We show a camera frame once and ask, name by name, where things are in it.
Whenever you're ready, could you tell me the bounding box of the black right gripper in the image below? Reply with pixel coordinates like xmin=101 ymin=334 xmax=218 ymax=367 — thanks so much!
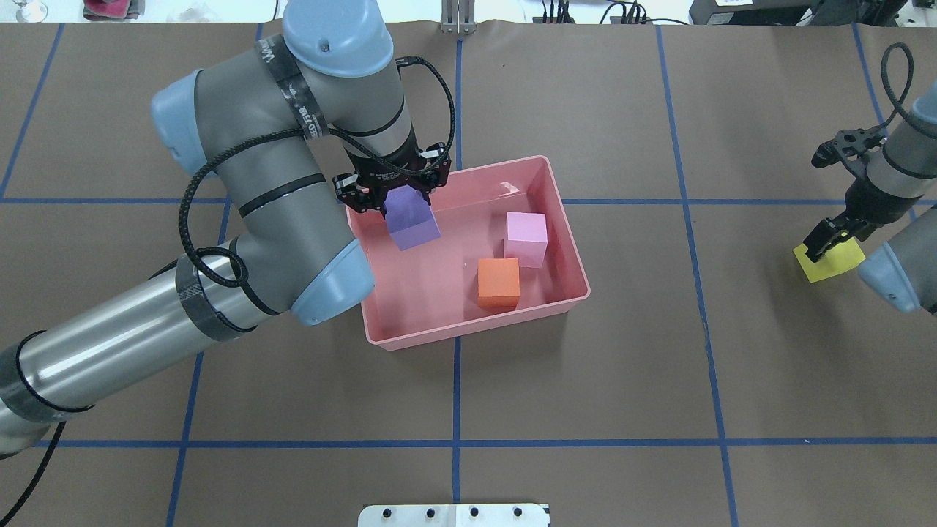
xmin=802 ymin=126 xmax=925 ymax=261

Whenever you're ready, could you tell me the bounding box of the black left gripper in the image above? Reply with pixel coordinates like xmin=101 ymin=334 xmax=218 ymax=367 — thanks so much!
xmin=332 ymin=135 xmax=454 ymax=217

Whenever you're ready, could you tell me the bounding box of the yellow foam cube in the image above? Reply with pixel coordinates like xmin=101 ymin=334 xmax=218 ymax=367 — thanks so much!
xmin=793 ymin=238 xmax=866 ymax=283

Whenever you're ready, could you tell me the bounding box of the purple foam cube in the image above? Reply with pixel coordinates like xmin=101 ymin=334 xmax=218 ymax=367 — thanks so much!
xmin=384 ymin=186 xmax=441 ymax=251

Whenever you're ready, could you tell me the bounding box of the orange foam cube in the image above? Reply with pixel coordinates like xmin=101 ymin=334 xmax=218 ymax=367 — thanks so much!
xmin=477 ymin=258 xmax=520 ymax=308

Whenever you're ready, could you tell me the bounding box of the pink foam cube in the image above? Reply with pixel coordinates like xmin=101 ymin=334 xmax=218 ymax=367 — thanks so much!
xmin=503 ymin=212 xmax=548 ymax=268

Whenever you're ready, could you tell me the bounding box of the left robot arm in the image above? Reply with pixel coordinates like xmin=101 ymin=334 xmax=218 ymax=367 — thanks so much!
xmin=2 ymin=1 xmax=455 ymax=458

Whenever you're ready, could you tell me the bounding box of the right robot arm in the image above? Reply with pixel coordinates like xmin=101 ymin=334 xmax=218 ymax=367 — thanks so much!
xmin=794 ymin=87 xmax=936 ymax=314

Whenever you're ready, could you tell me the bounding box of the pink plastic bin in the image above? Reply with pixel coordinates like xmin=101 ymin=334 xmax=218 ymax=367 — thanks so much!
xmin=348 ymin=156 xmax=590 ymax=351

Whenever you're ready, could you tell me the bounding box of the pink object on desk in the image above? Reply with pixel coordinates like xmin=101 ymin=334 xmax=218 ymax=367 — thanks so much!
xmin=81 ymin=0 xmax=145 ymax=21

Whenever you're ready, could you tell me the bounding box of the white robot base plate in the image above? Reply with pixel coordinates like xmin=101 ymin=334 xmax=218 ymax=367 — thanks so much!
xmin=357 ymin=503 xmax=552 ymax=526

